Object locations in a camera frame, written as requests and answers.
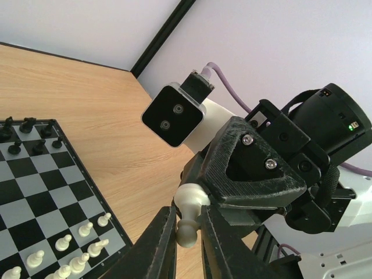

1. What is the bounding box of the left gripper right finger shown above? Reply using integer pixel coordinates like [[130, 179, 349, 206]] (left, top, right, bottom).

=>
[[201, 206, 267, 278]]

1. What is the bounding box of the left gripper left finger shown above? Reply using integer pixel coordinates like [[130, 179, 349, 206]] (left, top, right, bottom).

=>
[[104, 206, 177, 279]]

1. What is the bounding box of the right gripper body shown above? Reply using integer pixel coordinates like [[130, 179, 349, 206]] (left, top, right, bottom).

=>
[[181, 100, 339, 233]]

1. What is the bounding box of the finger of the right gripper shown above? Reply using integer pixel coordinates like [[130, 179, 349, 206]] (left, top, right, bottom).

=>
[[203, 116, 307, 206]]

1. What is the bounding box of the white knight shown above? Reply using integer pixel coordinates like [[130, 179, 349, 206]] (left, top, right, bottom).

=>
[[87, 239, 109, 257]]

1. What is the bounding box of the white rook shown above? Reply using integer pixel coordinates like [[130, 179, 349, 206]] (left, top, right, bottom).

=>
[[174, 183, 210, 248]]

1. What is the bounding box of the white pawn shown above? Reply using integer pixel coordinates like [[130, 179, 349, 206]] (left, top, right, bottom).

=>
[[97, 212, 112, 227], [1, 266, 22, 279], [55, 234, 72, 252], [26, 250, 45, 269], [78, 222, 93, 237]]

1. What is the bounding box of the white bishop piece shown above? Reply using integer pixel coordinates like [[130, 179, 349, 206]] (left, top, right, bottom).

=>
[[69, 253, 90, 274]]

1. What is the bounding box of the white king piece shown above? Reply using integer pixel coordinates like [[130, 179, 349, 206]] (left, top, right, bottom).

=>
[[45, 265, 71, 279]]

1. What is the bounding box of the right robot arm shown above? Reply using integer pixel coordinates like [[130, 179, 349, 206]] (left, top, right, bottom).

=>
[[174, 83, 371, 278]]

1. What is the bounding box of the black chess piece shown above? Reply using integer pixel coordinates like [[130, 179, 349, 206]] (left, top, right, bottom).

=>
[[19, 117, 37, 134], [8, 140, 22, 155], [1, 116, 13, 142], [52, 136, 63, 149], [40, 119, 56, 138], [32, 139, 46, 155]]

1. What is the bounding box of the black and silver chessboard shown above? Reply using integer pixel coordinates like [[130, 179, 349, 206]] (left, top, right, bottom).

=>
[[1, 119, 132, 278]]

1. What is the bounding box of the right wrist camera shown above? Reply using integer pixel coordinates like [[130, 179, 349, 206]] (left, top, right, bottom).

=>
[[141, 70, 214, 148]]

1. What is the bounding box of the black aluminium frame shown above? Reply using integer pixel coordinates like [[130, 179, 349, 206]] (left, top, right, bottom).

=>
[[0, 0, 198, 79]]

